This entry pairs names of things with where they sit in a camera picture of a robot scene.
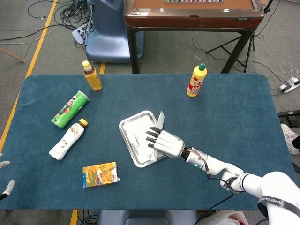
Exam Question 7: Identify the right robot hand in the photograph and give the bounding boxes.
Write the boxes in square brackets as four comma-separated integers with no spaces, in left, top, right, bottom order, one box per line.
[145,126,185,159]

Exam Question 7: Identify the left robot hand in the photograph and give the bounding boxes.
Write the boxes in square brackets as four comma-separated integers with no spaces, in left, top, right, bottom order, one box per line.
[0,152,15,201]

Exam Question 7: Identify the white paper towel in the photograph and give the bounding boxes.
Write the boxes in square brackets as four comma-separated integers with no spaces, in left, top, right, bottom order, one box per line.
[150,111,168,164]

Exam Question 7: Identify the silver metal tray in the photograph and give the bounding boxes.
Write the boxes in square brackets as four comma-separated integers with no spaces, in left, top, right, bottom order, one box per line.
[118,110,172,168]

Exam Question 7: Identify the blue table cloth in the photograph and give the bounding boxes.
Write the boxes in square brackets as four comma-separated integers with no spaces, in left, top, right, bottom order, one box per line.
[0,74,296,210]

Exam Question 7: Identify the yellow detergent bottle green cap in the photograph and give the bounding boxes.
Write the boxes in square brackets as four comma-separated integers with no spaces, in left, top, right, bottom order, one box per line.
[186,63,208,98]

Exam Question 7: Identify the white-wrapped drink bottle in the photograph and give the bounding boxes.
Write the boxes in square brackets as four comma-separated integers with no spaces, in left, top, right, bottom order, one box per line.
[48,118,89,161]

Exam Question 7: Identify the orange snack box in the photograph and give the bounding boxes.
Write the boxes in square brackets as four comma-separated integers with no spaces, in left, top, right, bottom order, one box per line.
[82,161,121,188]

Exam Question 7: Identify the blue-grey chair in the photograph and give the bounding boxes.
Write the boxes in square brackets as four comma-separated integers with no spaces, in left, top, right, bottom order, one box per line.
[97,210,199,225]

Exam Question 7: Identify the white plastic bag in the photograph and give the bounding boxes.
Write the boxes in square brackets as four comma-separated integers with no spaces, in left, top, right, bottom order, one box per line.
[199,210,248,225]

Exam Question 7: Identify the green chips can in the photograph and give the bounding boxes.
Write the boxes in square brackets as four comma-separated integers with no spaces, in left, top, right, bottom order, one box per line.
[51,90,90,129]

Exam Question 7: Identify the amber tea bottle yellow cap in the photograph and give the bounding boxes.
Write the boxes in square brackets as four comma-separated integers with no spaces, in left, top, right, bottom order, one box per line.
[82,60,104,92]

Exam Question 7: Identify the white sneaker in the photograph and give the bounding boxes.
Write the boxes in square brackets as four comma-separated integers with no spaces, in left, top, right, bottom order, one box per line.
[280,123,300,155]

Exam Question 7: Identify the blue-grey machine base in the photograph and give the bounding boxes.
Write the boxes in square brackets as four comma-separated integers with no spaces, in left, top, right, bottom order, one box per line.
[85,0,145,63]

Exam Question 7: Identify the black metal floor base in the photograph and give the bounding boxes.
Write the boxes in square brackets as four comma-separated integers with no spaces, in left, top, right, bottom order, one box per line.
[277,109,300,128]

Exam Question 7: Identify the brown mahjong table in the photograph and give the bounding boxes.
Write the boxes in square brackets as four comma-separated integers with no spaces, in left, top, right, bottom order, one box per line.
[123,0,265,75]

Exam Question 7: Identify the wooden stick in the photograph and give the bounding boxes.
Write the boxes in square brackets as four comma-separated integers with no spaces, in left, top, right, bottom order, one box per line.
[0,46,25,63]

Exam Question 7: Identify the white power strip grey buttons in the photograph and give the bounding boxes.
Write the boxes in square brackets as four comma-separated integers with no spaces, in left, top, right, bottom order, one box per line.
[278,77,300,94]

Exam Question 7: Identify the white power strip with plugs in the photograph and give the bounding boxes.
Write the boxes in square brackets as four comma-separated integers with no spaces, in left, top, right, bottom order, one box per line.
[72,23,91,45]

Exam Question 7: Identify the white-faced mahjong tile row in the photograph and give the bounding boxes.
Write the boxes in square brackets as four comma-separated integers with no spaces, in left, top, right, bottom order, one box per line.
[163,0,224,4]

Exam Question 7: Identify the black cable tangle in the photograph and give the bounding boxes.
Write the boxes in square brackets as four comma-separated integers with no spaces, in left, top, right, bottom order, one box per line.
[27,0,95,49]

